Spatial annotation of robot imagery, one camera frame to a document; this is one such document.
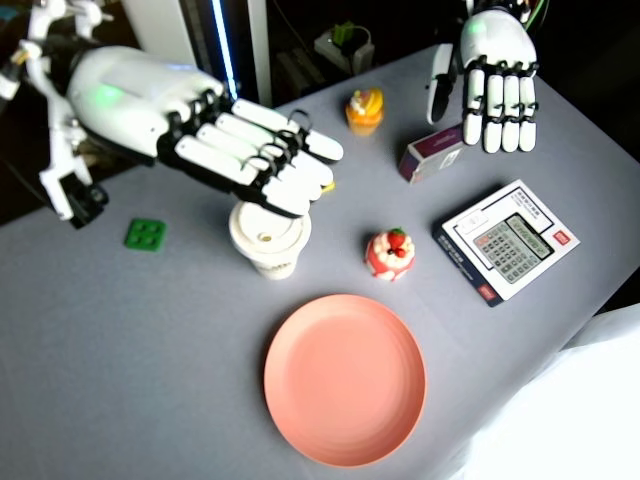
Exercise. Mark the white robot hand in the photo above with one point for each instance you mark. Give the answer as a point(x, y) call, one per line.
point(497, 45)
point(125, 95)

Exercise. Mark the purple small box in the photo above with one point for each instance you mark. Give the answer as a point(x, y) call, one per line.
point(432, 155)

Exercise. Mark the white paper cup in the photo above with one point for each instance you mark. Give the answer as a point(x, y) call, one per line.
point(270, 250)

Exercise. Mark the calculator box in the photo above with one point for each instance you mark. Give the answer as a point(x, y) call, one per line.
point(505, 240)

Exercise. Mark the pink round plate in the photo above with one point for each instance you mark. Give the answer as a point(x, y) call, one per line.
point(345, 380)

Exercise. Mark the white pillar with blue light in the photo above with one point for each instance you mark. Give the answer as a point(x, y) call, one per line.
point(165, 30)

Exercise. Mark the green building block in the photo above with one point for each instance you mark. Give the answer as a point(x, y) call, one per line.
point(145, 235)

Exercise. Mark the orange fruit cake toy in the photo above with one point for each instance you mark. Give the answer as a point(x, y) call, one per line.
point(365, 112)

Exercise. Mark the grey power strip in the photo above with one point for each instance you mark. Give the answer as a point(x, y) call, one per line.
point(345, 47)

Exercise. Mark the small yellow toy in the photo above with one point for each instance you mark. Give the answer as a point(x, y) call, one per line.
point(328, 188)

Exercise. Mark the strawberry cake toy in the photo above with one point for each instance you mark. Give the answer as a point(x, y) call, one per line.
point(390, 255)

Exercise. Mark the grey table cloth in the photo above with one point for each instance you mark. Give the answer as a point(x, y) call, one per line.
point(125, 350)

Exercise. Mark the white sheet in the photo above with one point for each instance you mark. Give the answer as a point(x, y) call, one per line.
point(575, 410)

